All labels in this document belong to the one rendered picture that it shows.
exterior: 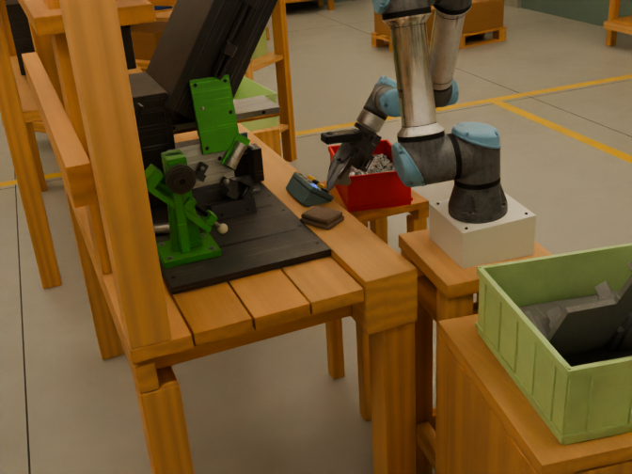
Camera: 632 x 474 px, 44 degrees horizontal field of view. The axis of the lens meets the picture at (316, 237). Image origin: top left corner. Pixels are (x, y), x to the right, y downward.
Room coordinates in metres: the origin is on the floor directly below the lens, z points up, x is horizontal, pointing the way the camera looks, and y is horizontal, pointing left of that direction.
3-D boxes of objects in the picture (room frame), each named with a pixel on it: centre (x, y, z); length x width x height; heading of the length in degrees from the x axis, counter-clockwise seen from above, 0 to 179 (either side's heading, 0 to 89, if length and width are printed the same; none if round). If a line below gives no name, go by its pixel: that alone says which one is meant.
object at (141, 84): (2.27, 0.53, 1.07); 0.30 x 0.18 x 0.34; 21
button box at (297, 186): (2.15, 0.01, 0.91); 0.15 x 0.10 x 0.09; 21
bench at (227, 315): (2.22, 0.36, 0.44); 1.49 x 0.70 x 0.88; 21
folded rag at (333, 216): (1.96, -0.02, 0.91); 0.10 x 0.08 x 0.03; 50
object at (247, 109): (2.33, 0.29, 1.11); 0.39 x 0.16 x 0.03; 111
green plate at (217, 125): (2.17, 0.27, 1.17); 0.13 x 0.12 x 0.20; 21
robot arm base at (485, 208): (1.84, -0.42, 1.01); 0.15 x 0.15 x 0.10
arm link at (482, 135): (1.83, -0.41, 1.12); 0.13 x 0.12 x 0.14; 99
